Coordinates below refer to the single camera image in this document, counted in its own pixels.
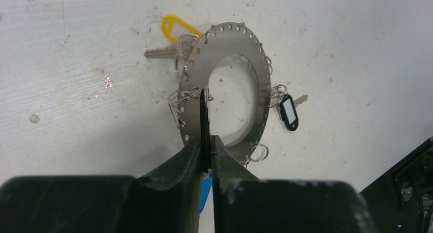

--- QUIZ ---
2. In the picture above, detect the metal disc keyring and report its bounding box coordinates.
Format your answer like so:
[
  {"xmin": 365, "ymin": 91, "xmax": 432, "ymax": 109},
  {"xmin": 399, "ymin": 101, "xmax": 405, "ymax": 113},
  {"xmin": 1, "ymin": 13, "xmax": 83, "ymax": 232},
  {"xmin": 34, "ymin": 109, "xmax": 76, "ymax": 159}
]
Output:
[{"xmin": 172, "ymin": 22, "xmax": 287, "ymax": 164}]

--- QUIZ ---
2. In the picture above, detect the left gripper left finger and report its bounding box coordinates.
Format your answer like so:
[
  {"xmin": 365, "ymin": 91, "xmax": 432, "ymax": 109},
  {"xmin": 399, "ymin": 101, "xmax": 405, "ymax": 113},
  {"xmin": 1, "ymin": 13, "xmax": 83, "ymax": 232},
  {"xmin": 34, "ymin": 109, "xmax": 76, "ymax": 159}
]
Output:
[{"xmin": 1, "ymin": 139, "xmax": 203, "ymax": 232}]

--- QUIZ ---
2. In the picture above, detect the key with blue tag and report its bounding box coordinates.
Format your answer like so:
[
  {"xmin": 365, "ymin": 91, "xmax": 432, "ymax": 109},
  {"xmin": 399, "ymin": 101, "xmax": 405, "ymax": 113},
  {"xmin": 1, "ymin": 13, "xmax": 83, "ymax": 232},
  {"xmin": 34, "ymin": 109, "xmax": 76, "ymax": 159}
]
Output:
[{"xmin": 200, "ymin": 172, "xmax": 212, "ymax": 213}]

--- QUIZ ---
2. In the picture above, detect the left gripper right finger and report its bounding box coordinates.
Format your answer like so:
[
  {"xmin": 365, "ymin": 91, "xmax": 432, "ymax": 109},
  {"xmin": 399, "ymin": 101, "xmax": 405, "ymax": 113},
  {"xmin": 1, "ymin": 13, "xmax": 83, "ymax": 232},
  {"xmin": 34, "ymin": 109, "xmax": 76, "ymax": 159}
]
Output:
[{"xmin": 210, "ymin": 135, "xmax": 377, "ymax": 232}]

